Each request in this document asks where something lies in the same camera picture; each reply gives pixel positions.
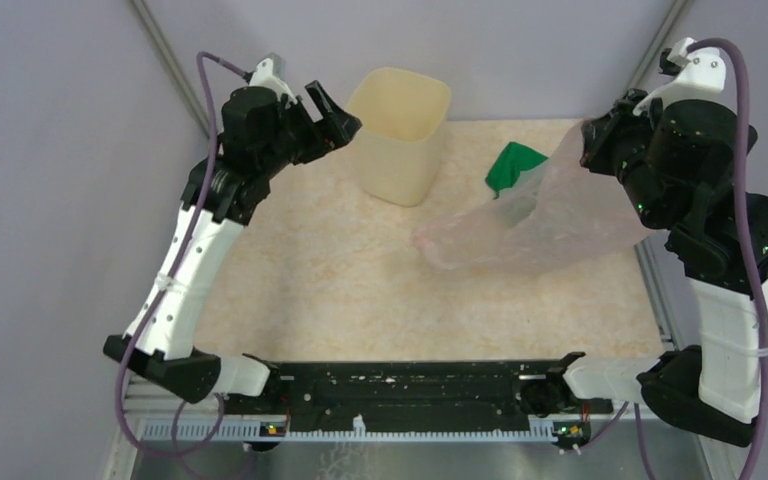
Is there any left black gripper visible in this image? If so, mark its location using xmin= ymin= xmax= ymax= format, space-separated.
xmin=260 ymin=80 xmax=362 ymax=177

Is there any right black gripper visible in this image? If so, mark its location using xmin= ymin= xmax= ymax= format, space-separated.
xmin=576 ymin=88 xmax=671 ymax=231

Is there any beige plastic trash bin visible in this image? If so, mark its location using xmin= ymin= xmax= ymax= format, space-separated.
xmin=347 ymin=67 xmax=452 ymax=207

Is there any pink plastic trash bag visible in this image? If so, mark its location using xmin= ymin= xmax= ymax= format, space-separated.
xmin=412 ymin=122 xmax=651 ymax=274

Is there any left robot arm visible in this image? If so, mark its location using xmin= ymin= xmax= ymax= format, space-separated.
xmin=103 ymin=81 xmax=362 ymax=414

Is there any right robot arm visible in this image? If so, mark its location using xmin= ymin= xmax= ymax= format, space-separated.
xmin=546 ymin=89 xmax=768 ymax=447

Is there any green cloth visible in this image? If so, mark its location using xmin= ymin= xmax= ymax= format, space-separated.
xmin=485 ymin=142 xmax=548 ymax=198

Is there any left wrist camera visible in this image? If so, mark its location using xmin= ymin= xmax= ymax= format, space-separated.
xmin=248 ymin=53 xmax=298 ymax=104

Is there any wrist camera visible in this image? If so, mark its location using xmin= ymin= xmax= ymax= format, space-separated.
xmin=632 ymin=37 xmax=727 ymax=116
xmin=248 ymin=53 xmax=298 ymax=104

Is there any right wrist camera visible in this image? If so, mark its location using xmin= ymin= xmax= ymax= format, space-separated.
xmin=632 ymin=37 xmax=727 ymax=116

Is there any right aluminium frame post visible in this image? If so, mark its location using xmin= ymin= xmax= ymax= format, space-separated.
xmin=620 ymin=0 xmax=695 ymax=94

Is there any aluminium frame post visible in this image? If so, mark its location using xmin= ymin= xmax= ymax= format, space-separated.
xmin=126 ymin=0 xmax=209 ymax=136
xmin=620 ymin=0 xmax=695 ymax=94

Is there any left aluminium frame post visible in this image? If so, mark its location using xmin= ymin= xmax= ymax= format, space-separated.
xmin=126 ymin=0 xmax=209 ymax=136

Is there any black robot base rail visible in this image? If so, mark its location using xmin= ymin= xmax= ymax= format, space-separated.
xmin=224 ymin=360 xmax=614 ymax=434

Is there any white cable duct strip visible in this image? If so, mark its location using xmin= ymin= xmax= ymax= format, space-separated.
xmin=141 ymin=416 xmax=589 ymax=443

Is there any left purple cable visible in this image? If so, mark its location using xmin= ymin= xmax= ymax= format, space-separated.
xmin=114 ymin=51 xmax=253 ymax=480

